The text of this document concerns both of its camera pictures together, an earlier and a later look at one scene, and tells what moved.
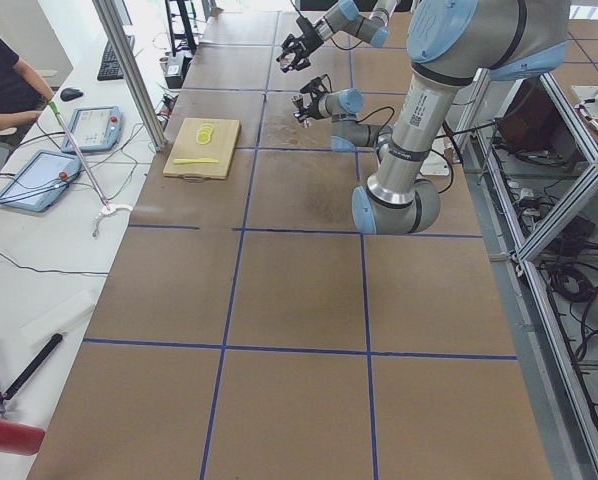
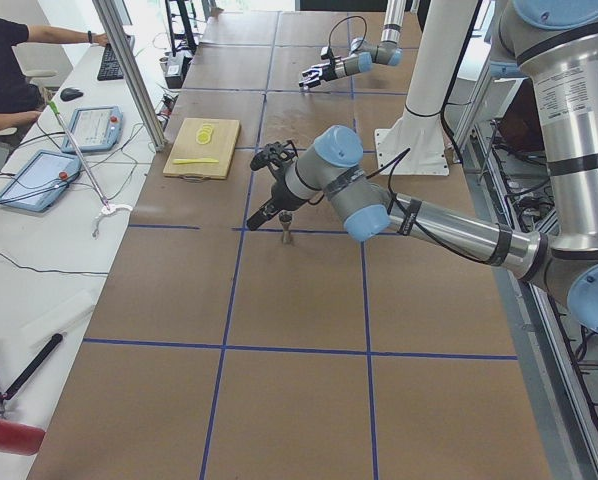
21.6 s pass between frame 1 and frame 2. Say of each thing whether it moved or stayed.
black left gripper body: moved
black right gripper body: moved
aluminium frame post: stayed
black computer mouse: stayed
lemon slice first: stayed
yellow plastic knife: stayed
